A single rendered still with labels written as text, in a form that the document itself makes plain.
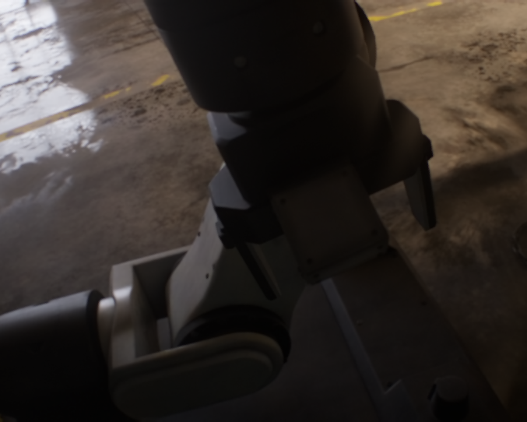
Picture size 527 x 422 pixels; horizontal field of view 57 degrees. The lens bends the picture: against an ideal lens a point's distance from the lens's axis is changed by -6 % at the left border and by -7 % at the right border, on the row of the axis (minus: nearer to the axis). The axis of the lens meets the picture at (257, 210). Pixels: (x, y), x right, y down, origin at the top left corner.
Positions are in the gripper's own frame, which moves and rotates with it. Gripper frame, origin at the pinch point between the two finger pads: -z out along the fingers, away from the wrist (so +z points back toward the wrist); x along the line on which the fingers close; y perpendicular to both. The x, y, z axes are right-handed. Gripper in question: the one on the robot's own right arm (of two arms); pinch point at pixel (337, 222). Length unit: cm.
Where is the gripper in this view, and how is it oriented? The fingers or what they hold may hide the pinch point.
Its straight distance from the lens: 31.4
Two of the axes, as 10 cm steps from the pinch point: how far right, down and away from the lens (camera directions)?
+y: -2.0, -5.6, 8.0
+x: 9.1, -4.1, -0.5
